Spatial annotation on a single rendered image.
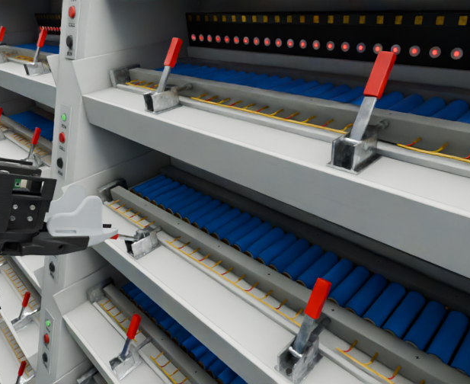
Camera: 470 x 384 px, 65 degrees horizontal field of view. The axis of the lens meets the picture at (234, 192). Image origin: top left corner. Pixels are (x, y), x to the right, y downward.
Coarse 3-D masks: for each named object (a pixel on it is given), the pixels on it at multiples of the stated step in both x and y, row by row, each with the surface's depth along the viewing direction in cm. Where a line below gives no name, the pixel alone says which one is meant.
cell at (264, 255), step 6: (288, 234) 49; (282, 240) 48; (288, 240) 48; (294, 240) 49; (270, 246) 47; (276, 246) 47; (282, 246) 47; (288, 246) 48; (264, 252) 46; (270, 252) 46; (276, 252) 47; (282, 252) 47; (264, 258) 46; (270, 258) 46; (264, 264) 46
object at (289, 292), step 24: (120, 192) 62; (144, 216) 58; (168, 216) 54; (192, 240) 50; (216, 240) 49; (216, 264) 46; (240, 264) 44; (240, 288) 43; (264, 288) 43; (288, 288) 40; (336, 312) 37; (360, 336) 35; (384, 336) 34; (384, 360) 34; (408, 360) 32; (432, 360) 32
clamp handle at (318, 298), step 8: (320, 280) 33; (320, 288) 33; (328, 288) 33; (312, 296) 33; (320, 296) 33; (312, 304) 33; (320, 304) 33; (304, 312) 34; (312, 312) 33; (320, 312) 33; (304, 320) 34; (312, 320) 33; (304, 328) 34; (304, 336) 34; (296, 344) 34; (304, 344) 33; (296, 352) 34; (304, 352) 34
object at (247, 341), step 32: (160, 160) 71; (64, 192) 60; (96, 192) 64; (256, 192) 55; (128, 224) 58; (320, 224) 49; (128, 256) 51; (160, 256) 50; (192, 256) 50; (160, 288) 46; (192, 288) 45; (224, 288) 44; (256, 288) 44; (192, 320) 42; (224, 320) 40; (256, 320) 40; (288, 320) 39; (224, 352) 40; (256, 352) 36; (352, 352) 36
